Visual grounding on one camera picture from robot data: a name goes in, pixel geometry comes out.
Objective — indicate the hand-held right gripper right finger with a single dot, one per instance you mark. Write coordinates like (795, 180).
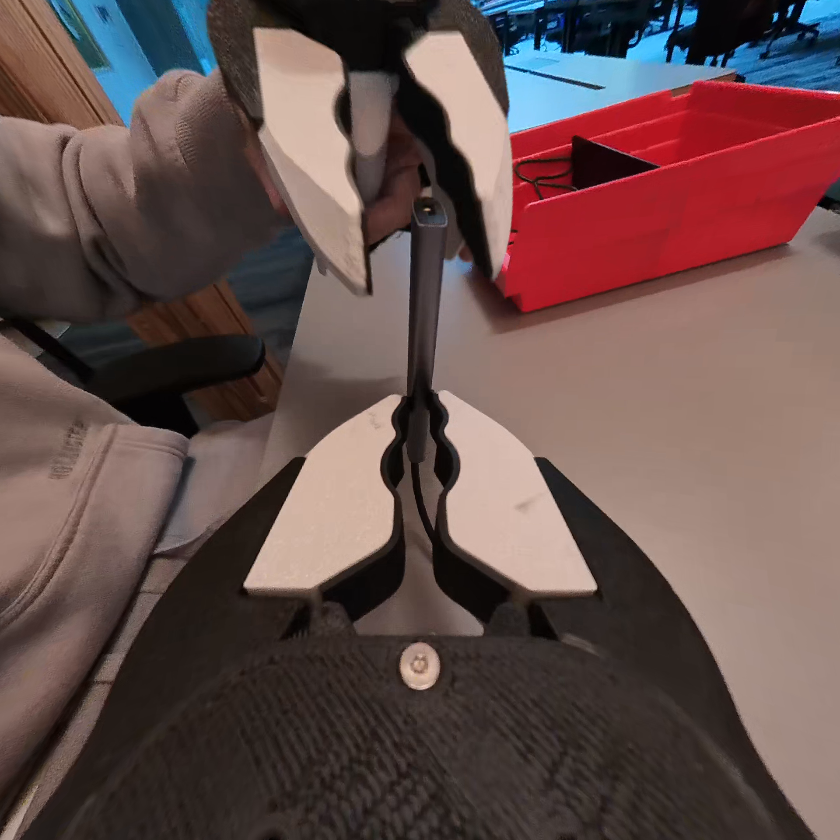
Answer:
(518, 518)

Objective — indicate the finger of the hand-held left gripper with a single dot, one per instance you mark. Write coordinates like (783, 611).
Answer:
(302, 144)
(466, 131)

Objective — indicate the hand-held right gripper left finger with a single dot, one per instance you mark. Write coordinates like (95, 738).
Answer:
(328, 512)

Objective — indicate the person's left forearm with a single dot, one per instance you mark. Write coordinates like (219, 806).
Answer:
(131, 197)

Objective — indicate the grey desk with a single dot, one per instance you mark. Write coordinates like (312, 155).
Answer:
(656, 407)

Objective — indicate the person's left hand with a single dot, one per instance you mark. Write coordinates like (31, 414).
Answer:
(394, 203)

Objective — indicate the neighbouring grey table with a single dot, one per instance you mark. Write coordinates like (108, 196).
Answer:
(623, 85)

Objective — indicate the black chair armrest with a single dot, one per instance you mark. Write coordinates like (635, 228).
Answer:
(190, 364)

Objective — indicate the red plastic bin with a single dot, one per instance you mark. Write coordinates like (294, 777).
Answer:
(689, 216)

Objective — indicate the person's grey hoodie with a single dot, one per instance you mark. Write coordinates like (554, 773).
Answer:
(72, 512)

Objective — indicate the black office chair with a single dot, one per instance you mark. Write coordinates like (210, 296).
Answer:
(791, 23)
(705, 29)

